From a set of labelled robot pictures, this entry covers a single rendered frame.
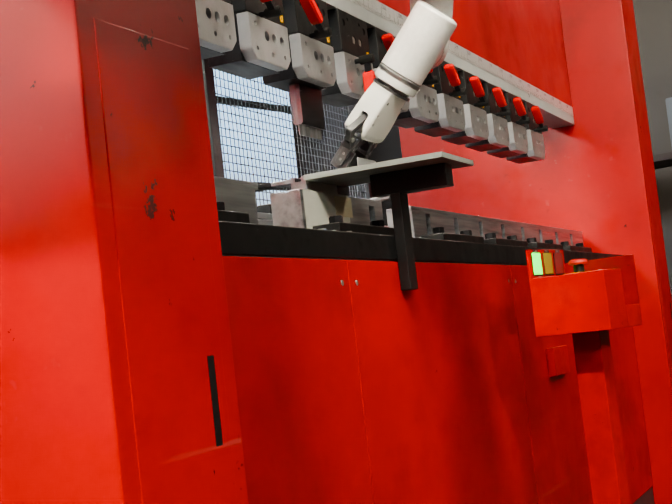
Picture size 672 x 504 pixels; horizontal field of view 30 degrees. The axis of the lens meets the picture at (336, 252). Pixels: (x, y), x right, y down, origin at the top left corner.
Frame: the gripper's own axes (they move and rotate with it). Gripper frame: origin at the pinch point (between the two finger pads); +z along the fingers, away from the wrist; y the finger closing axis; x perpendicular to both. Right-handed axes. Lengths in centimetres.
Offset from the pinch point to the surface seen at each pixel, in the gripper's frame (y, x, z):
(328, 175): 8.8, 1.7, 2.9
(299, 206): 13.8, 2.0, 9.4
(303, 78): 7.6, -12.8, -8.9
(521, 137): -139, -15, -13
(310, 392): 44, 32, 25
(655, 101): -418, -47, -47
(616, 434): -47, 63, 23
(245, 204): 35.1, 2.9, 9.8
